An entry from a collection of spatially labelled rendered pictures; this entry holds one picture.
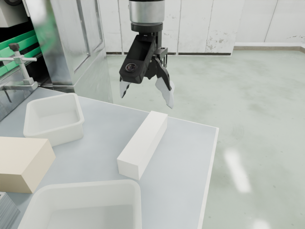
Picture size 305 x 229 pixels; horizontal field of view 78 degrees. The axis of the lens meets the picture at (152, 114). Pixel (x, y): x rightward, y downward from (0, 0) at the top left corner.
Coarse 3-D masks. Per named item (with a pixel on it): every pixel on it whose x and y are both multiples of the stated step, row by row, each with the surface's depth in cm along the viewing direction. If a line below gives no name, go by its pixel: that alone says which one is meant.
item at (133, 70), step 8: (136, 40) 41; (144, 40) 40; (152, 40) 40; (136, 48) 40; (144, 48) 39; (152, 48) 40; (128, 56) 39; (136, 56) 39; (144, 56) 38; (128, 64) 38; (136, 64) 37; (144, 64) 38; (120, 72) 37; (128, 72) 37; (136, 72) 37; (144, 72) 39; (128, 80) 38; (136, 80) 37
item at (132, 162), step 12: (144, 120) 63; (156, 120) 63; (144, 132) 58; (156, 132) 58; (132, 144) 53; (144, 144) 53; (156, 144) 60; (120, 156) 50; (132, 156) 50; (144, 156) 51; (120, 168) 51; (132, 168) 49; (144, 168) 53
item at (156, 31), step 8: (160, 24) 40; (144, 32) 39; (152, 32) 40; (160, 32) 46; (160, 40) 47; (160, 48) 47; (152, 56) 42; (160, 56) 44; (152, 64) 43; (152, 72) 44
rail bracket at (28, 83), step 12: (12, 48) 65; (0, 60) 68; (12, 60) 68; (24, 60) 68; (36, 60) 69; (24, 72) 70; (12, 84) 73; (24, 84) 73; (36, 84) 75; (12, 96) 76
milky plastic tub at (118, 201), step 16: (48, 192) 41; (64, 192) 42; (80, 192) 42; (96, 192) 42; (112, 192) 43; (128, 192) 43; (32, 208) 37; (48, 208) 42; (64, 208) 44; (80, 208) 44; (96, 208) 44; (112, 208) 44; (128, 208) 44; (32, 224) 37; (48, 224) 41; (64, 224) 41; (80, 224) 41; (96, 224) 41; (112, 224) 41; (128, 224) 41
